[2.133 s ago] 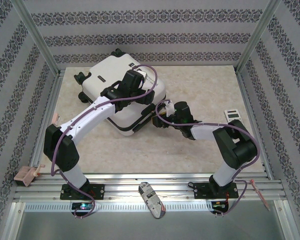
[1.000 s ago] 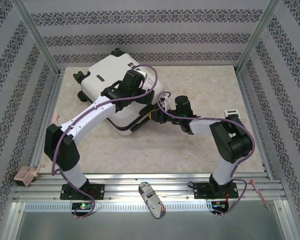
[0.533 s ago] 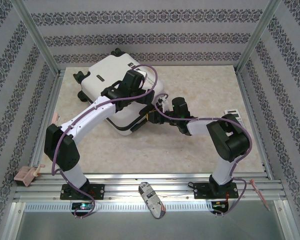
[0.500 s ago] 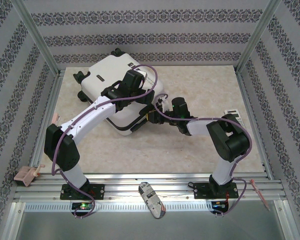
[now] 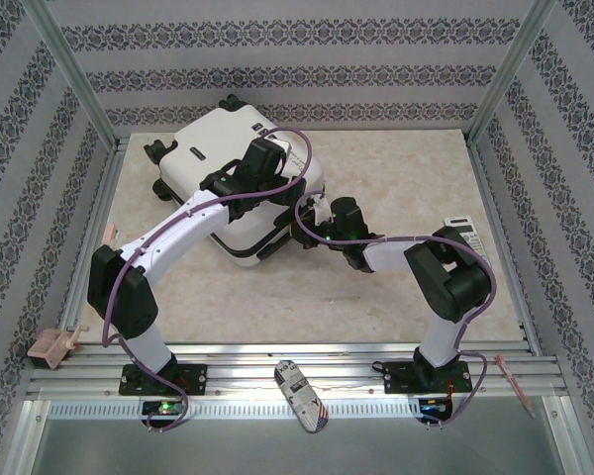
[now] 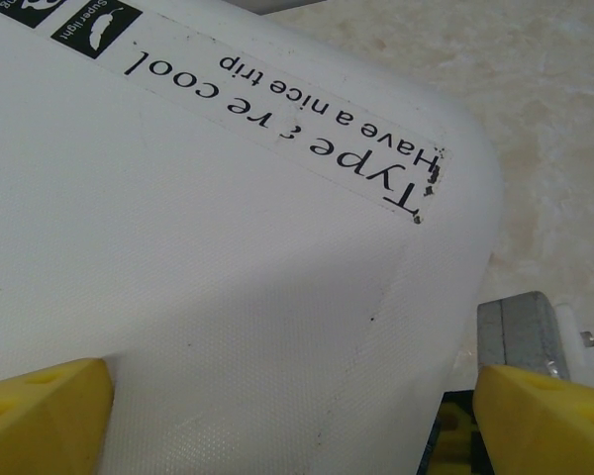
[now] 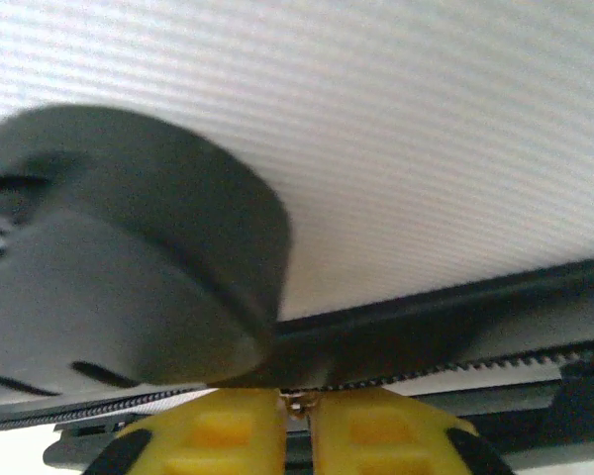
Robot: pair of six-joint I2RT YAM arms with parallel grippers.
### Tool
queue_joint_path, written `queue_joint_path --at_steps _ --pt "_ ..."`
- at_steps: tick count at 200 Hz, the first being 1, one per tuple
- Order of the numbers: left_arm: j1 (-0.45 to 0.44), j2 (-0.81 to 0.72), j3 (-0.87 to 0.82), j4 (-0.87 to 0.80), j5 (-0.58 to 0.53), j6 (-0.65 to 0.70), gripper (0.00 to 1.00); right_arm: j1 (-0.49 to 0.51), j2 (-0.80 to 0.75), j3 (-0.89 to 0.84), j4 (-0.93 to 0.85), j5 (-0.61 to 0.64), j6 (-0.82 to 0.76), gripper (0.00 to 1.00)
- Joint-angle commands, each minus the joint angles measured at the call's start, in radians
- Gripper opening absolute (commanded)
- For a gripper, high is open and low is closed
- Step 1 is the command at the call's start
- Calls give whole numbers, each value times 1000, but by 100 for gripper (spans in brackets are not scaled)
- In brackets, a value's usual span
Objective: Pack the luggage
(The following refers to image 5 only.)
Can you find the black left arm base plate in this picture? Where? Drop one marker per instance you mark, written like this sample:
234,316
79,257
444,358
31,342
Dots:
195,380

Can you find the red pen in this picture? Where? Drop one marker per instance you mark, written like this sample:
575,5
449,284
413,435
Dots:
514,383

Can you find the white calculator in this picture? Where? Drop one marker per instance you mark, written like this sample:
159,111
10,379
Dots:
475,242

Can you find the aluminium side rail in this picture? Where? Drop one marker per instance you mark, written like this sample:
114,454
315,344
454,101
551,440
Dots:
479,163
104,198

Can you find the controller board with led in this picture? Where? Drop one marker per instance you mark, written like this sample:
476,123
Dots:
434,407
164,408

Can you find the pink pencil sharpener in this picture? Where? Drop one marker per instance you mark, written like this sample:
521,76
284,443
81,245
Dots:
44,346

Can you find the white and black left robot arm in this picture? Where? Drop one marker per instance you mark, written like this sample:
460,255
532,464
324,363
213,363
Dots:
178,232

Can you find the right controller board with LED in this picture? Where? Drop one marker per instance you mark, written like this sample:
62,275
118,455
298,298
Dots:
434,407

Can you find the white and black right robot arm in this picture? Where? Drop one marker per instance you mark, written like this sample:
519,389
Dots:
440,341

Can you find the left controller board with LED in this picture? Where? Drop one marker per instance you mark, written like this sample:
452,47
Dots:
164,408

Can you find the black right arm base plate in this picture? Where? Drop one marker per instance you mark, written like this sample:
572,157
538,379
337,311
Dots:
401,381

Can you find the newspaper print pencil case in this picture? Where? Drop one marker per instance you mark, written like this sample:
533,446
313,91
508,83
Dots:
299,396

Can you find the white hard-shell suitcase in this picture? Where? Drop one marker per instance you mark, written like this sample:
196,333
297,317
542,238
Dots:
213,133

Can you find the aluminium front rail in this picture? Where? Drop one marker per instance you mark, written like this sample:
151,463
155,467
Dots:
247,376

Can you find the small pink eraser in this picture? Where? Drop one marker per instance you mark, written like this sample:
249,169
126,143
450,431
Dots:
110,233

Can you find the slotted metal strip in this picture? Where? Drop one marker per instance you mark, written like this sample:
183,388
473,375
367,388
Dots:
237,409

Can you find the grey metal panel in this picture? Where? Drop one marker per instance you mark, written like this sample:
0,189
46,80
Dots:
297,455

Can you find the aluminium frame post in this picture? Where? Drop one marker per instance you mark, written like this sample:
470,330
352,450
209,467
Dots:
79,79
508,74

